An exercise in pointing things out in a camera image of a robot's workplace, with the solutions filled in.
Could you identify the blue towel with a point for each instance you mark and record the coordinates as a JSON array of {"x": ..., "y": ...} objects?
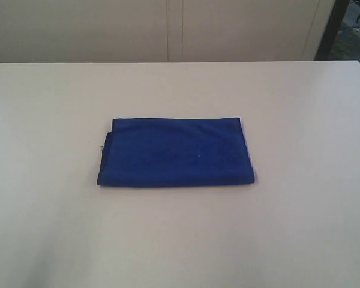
[{"x": 167, "y": 152}]

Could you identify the black window frame post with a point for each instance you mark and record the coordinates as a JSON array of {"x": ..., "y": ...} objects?
[{"x": 331, "y": 29}]

